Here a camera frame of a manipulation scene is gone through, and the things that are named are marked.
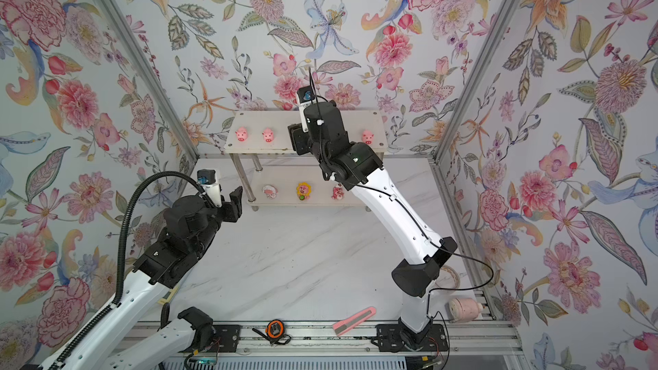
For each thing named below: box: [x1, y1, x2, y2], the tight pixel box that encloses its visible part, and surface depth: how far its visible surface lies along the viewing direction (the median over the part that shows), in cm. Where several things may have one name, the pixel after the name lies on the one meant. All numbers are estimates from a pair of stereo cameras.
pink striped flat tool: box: [332, 305, 377, 337], surface depth 79 cm
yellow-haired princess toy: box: [295, 181, 313, 202], surface depth 98 cm
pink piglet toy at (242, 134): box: [234, 126, 249, 143], surface depth 79 cm
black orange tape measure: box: [251, 319, 293, 347], surface depth 75 cm
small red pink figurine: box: [331, 183, 345, 201], surface depth 98 cm
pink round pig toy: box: [261, 184, 279, 200], surface depth 97 cm
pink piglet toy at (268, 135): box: [261, 127, 276, 144], surface depth 78 cm
